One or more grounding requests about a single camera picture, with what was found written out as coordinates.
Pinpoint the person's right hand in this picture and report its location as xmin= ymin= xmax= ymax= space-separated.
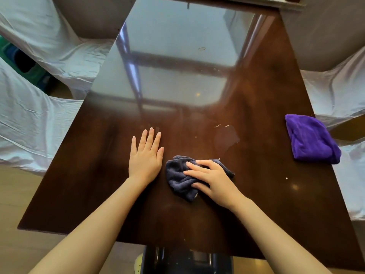
xmin=183 ymin=160 xmax=246 ymax=210

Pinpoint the person's left hand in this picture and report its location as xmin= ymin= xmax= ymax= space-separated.
xmin=128 ymin=127 xmax=165 ymax=186

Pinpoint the dark grey cleaning cloth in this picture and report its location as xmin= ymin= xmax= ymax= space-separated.
xmin=166 ymin=155 xmax=235 ymax=202

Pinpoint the person's left forearm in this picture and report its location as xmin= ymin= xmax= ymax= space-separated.
xmin=29 ymin=177 xmax=148 ymax=274

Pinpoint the person's right forearm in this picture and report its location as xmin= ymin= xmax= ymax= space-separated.
xmin=232 ymin=198 xmax=332 ymax=274

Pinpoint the pale yellow perforated shoe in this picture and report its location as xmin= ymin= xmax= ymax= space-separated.
xmin=134 ymin=253 xmax=144 ymax=274

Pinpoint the white covered chair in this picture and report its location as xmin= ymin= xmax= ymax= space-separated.
xmin=0 ymin=0 xmax=138 ymax=100
xmin=280 ymin=0 xmax=365 ymax=131
xmin=0 ymin=56 xmax=84 ymax=173
xmin=332 ymin=136 xmax=365 ymax=222

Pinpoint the purple folded cloth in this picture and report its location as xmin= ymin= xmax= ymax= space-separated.
xmin=285 ymin=114 xmax=342 ymax=165

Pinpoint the green plastic bin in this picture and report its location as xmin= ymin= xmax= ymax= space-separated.
xmin=0 ymin=35 xmax=56 ymax=93

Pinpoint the black table pedestal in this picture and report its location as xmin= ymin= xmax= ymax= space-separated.
xmin=141 ymin=245 xmax=234 ymax=274

